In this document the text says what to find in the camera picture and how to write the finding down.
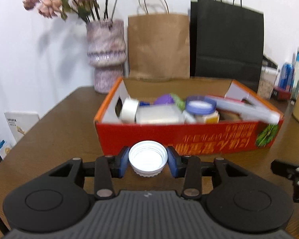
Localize red cardboard box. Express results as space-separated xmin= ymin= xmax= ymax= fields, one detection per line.
xmin=94 ymin=78 xmax=284 ymax=155

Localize purple ceramic vase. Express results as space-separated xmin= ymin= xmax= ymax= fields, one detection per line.
xmin=86 ymin=20 xmax=127 ymax=93

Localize green spray bottle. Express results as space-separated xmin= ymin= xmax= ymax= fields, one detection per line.
xmin=169 ymin=93 xmax=186 ymax=112

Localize white threaded bottle cap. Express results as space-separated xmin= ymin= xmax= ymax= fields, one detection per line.
xmin=128 ymin=140 xmax=168 ymax=177

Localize blue drink can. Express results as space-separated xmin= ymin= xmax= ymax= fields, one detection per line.
xmin=278 ymin=63 xmax=294 ymax=92

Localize dark red small box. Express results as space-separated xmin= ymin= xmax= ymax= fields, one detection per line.
xmin=271 ymin=87 xmax=291 ymax=101

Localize brown paper bag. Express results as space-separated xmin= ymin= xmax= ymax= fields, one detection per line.
xmin=127 ymin=0 xmax=190 ymax=79

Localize translucent plastic container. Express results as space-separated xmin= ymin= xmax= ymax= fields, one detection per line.
xmin=136 ymin=104 xmax=185 ymax=125

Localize dried pink flowers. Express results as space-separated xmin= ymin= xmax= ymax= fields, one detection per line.
xmin=23 ymin=0 xmax=118 ymax=25

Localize blue ridged bottle cap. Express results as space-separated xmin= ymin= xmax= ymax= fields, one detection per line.
xmin=139 ymin=101 xmax=150 ymax=107

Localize clear seed container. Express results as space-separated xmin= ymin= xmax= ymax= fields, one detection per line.
xmin=257 ymin=55 xmax=279 ymax=99

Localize purple ridged bottle cap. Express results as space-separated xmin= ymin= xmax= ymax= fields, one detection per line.
xmin=153 ymin=94 xmax=174 ymax=105

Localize white booklet against wall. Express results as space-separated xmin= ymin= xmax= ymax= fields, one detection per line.
xmin=4 ymin=112 xmax=40 ymax=143

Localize black paper bag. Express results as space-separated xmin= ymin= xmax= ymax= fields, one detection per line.
xmin=189 ymin=0 xmax=264 ymax=91

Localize clear drink bottle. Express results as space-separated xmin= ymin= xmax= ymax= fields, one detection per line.
xmin=291 ymin=47 xmax=299 ymax=101

